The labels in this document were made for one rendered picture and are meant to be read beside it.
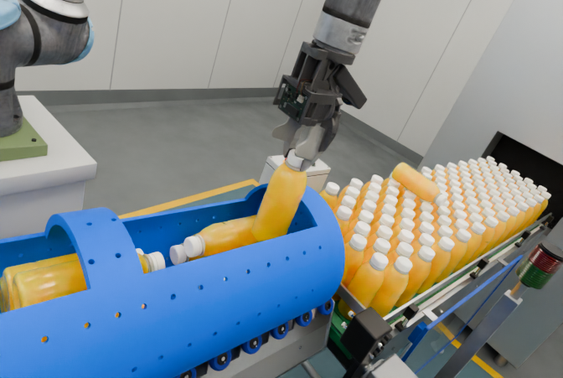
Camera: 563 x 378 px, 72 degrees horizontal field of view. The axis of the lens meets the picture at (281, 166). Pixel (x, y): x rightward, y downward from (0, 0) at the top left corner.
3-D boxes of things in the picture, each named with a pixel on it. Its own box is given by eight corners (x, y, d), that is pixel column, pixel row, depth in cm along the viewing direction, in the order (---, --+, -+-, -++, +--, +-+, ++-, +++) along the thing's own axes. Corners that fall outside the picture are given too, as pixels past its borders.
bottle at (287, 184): (263, 253, 73) (296, 172, 65) (242, 230, 77) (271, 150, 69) (289, 244, 78) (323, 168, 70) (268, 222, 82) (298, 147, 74)
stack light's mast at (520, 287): (498, 291, 96) (537, 243, 89) (506, 283, 101) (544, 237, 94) (522, 310, 93) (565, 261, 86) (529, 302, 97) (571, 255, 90)
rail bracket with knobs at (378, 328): (330, 337, 92) (348, 308, 88) (348, 327, 97) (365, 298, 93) (360, 373, 87) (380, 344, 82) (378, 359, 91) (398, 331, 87)
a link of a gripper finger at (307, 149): (281, 173, 65) (293, 121, 62) (305, 170, 69) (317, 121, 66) (293, 180, 63) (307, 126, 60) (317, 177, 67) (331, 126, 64)
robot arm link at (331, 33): (343, 16, 62) (381, 33, 57) (332, 44, 64) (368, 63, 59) (311, 7, 57) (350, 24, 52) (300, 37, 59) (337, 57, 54)
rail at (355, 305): (271, 224, 115) (275, 216, 114) (273, 223, 116) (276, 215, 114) (370, 329, 92) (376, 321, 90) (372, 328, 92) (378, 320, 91)
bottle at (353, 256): (332, 281, 111) (358, 231, 102) (347, 300, 106) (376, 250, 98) (313, 285, 106) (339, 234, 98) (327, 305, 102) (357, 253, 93)
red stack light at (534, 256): (524, 258, 91) (534, 246, 90) (531, 252, 96) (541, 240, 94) (551, 277, 88) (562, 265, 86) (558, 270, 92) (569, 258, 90)
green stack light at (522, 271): (511, 273, 94) (524, 258, 91) (519, 266, 98) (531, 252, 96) (537, 292, 90) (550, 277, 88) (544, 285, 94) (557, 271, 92)
